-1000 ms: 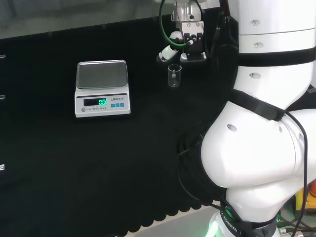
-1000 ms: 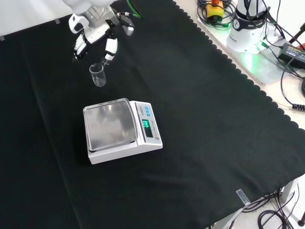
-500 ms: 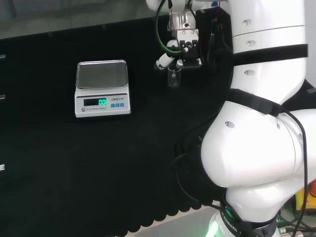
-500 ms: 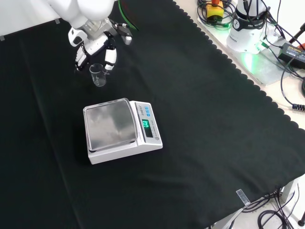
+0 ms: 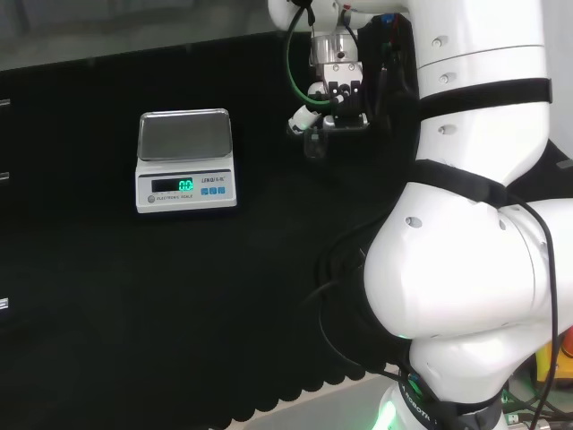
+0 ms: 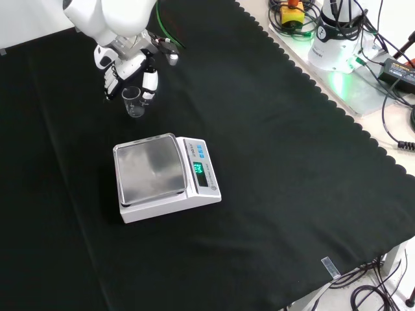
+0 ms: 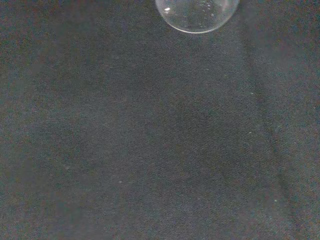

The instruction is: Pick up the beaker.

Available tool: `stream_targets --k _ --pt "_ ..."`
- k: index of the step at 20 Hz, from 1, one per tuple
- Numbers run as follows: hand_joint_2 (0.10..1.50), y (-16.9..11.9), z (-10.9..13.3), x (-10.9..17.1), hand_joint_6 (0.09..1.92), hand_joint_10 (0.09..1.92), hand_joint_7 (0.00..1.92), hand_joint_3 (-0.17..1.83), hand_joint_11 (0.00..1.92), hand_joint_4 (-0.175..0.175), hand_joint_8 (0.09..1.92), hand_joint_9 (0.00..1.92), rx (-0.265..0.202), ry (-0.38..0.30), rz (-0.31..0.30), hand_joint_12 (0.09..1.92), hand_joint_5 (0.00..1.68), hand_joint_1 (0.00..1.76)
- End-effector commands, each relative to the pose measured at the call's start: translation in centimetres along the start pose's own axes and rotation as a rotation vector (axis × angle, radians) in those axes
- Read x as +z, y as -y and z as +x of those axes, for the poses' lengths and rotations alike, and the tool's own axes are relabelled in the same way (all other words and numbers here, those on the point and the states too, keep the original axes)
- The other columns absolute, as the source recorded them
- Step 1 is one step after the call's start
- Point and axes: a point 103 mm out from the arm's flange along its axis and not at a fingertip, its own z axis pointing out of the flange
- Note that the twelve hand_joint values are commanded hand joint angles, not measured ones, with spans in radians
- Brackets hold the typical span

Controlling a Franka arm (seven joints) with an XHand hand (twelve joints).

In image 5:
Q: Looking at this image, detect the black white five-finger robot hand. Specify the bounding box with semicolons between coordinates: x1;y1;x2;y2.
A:
286;61;371;136

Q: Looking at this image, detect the small clear glass beaker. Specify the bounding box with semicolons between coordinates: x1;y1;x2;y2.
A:
303;126;330;161

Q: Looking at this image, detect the white electronic balance steel pan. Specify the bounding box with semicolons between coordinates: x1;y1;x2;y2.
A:
134;107;238;215

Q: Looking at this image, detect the black bench cloth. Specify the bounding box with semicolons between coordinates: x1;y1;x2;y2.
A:
0;30;573;430

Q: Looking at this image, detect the yellow stop button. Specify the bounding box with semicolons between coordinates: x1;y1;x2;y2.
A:
532;325;573;396

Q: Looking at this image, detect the green cable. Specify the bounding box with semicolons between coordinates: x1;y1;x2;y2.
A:
286;3;336;109

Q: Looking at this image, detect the thin black cable bundle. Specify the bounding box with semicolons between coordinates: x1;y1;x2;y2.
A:
300;214;406;384

